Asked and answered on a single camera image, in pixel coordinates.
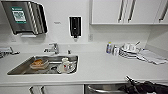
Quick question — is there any white wall cabinet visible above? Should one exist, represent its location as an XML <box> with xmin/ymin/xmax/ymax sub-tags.
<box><xmin>89</xmin><ymin>0</ymin><xmax>168</xmax><ymax>25</ymax></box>

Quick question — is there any small grey wall label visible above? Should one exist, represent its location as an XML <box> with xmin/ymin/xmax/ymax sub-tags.
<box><xmin>53</xmin><ymin>21</ymin><xmax>62</xmax><ymax>25</ymax></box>

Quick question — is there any small chrome sink knob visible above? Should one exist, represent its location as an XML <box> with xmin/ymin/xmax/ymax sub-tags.
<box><xmin>67</xmin><ymin>49</ymin><xmax>73</xmax><ymax>55</ymax></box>

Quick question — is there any white sink base cabinet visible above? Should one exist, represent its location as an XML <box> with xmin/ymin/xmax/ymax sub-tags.
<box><xmin>0</xmin><ymin>84</ymin><xmax>85</xmax><ymax>94</ymax></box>

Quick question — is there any stainless steel dishwasher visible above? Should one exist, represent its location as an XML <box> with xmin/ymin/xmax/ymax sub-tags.
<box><xmin>84</xmin><ymin>83</ymin><xmax>128</xmax><ymax>94</ymax></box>

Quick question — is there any stack of white plates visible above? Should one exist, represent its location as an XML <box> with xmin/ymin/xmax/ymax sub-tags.
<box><xmin>118</xmin><ymin>48</ymin><xmax>140</xmax><ymax>60</ymax></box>

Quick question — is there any white wall outlet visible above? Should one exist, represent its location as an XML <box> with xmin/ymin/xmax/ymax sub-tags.
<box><xmin>87</xmin><ymin>33</ymin><xmax>95</xmax><ymax>42</ymax></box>

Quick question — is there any steel paper towel dispenser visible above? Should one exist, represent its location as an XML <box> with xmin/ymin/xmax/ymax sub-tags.
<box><xmin>1</xmin><ymin>0</ymin><xmax>49</xmax><ymax>37</ymax></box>

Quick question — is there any black soap dispenser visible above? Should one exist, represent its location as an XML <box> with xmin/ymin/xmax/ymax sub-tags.
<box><xmin>68</xmin><ymin>15</ymin><xmax>83</xmax><ymax>39</ymax></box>

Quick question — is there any red white packet pile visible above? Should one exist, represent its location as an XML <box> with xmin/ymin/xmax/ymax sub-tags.
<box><xmin>0</xmin><ymin>45</ymin><xmax>21</xmax><ymax>58</ymax></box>

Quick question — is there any small white bottle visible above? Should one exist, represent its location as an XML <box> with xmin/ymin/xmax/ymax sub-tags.
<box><xmin>112</xmin><ymin>45</ymin><xmax>120</xmax><ymax>57</ymax></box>

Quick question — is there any white bowl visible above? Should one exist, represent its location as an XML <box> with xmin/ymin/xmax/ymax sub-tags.
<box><xmin>121</xmin><ymin>42</ymin><xmax>137</xmax><ymax>52</ymax></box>

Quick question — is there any white folded cloth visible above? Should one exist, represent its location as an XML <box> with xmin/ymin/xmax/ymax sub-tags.
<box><xmin>136</xmin><ymin>49</ymin><xmax>168</xmax><ymax>66</ymax></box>

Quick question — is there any stainless steel sink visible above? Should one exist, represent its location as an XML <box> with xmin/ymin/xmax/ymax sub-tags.
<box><xmin>6</xmin><ymin>54</ymin><xmax>80</xmax><ymax>76</ymax></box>

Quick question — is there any chrome sink faucet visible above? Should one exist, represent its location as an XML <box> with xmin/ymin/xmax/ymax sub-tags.
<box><xmin>42</xmin><ymin>42</ymin><xmax>61</xmax><ymax>56</ymax></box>

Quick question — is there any white blue soap bottle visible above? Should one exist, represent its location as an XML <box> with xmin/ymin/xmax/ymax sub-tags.
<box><xmin>105</xmin><ymin>41</ymin><xmax>113</xmax><ymax>55</ymax></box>

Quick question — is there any white mug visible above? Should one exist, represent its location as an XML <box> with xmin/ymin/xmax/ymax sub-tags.
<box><xmin>57</xmin><ymin>57</ymin><xmax>76</xmax><ymax>74</ymax></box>

